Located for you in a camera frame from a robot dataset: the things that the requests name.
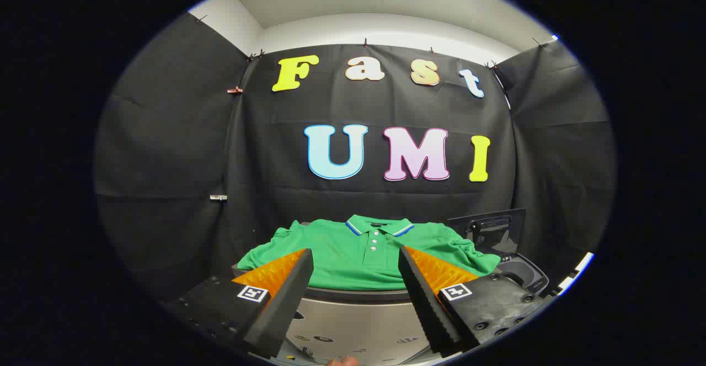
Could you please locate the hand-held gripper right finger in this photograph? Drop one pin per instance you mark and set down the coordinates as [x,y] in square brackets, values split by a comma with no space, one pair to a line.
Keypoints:
[424,294]

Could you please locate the green polo shirt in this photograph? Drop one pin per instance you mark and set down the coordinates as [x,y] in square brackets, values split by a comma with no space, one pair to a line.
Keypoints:
[353,256]

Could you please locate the white printed panel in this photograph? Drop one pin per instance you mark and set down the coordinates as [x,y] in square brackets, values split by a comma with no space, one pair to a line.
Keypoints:
[576,272]

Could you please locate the dark grey washing machine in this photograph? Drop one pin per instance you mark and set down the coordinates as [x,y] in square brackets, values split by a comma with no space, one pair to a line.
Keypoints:
[521,275]

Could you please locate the black backdrop cloth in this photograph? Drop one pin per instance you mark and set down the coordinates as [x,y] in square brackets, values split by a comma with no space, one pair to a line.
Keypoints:
[331,200]

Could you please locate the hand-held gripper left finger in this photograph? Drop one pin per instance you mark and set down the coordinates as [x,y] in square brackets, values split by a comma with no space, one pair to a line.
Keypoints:
[287,294]

